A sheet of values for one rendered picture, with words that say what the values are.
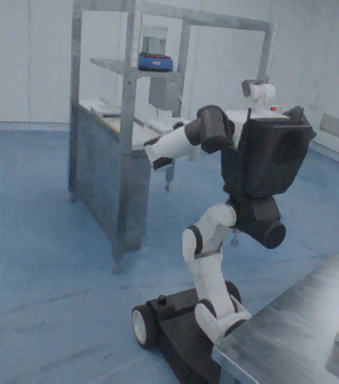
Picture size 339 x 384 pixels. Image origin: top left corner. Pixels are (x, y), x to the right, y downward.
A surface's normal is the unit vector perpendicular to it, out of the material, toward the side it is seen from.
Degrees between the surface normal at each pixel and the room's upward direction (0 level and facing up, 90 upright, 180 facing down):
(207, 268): 47
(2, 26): 90
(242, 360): 0
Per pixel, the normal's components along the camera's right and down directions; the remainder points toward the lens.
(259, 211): 0.44, -0.46
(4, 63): 0.36, 0.32
